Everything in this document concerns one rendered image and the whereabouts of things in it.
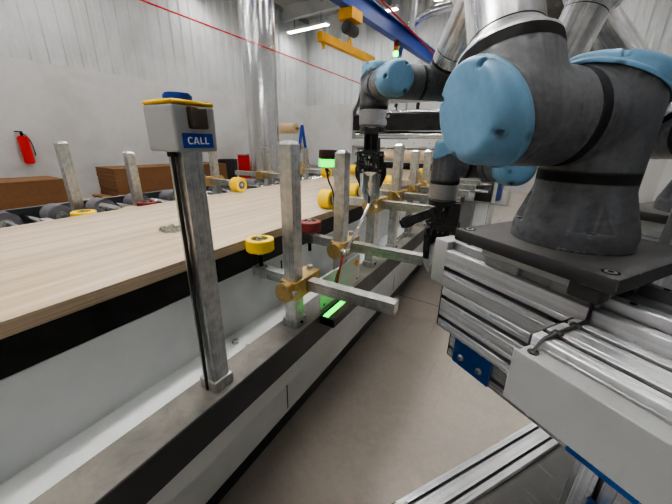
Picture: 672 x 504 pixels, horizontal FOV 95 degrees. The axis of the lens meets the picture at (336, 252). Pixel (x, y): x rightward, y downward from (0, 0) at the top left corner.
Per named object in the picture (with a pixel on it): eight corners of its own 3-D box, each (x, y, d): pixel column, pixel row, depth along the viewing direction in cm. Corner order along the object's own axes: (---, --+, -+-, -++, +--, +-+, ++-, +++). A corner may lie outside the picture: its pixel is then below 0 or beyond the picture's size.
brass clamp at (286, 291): (321, 285, 87) (322, 269, 86) (292, 306, 76) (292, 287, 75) (304, 280, 90) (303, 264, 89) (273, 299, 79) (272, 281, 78)
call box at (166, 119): (219, 156, 49) (213, 102, 47) (179, 157, 44) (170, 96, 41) (191, 154, 53) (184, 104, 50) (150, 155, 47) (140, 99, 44)
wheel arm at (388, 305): (397, 313, 74) (399, 297, 72) (393, 319, 71) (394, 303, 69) (261, 274, 94) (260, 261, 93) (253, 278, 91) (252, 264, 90)
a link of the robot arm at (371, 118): (360, 111, 87) (390, 111, 86) (360, 128, 89) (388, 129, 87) (358, 108, 80) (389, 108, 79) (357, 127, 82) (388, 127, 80)
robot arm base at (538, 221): (658, 247, 43) (686, 173, 39) (599, 263, 36) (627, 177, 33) (547, 222, 55) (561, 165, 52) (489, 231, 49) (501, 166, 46)
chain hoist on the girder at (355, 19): (361, 46, 524) (362, 12, 508) (351, 41, 497) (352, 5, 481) (348, 49, 538) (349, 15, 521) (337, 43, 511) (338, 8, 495)
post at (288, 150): (303, 324, 85) (300, 140, 69) (296, 331, 82) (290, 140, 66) (293, 321, 87) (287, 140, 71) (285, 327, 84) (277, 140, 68)
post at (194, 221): (233, 379, 64) (206, 151, 49) (214, 395, 60) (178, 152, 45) (218, 372, 66) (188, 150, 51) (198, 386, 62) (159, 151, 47)
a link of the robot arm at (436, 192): (426, 184, 81) (433, 181, 87) (424, 201, 82) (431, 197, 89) (456, 186, 77) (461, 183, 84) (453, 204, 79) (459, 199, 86)
